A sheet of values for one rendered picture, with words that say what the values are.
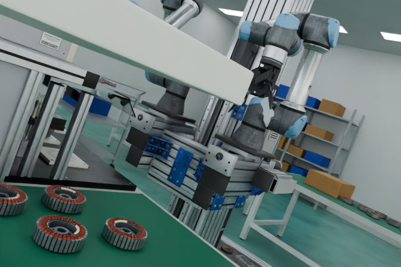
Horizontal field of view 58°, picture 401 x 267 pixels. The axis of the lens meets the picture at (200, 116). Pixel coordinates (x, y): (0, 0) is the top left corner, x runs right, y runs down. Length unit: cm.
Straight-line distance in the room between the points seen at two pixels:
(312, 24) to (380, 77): 631
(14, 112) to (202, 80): 82
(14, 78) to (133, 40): 81
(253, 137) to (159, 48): 139
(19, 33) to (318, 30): 111
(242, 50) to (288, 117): 46
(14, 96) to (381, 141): 702
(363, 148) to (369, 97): 102
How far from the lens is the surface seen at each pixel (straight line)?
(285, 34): 117
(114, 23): 24
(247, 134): 162
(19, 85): 105
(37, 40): 118
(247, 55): 186
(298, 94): 160
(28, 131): 133
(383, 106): 770
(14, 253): 83
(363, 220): 326
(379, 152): 756
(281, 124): 160
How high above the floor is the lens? 116
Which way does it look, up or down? 3 degrees down
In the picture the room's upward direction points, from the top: 22 degrees clockwise
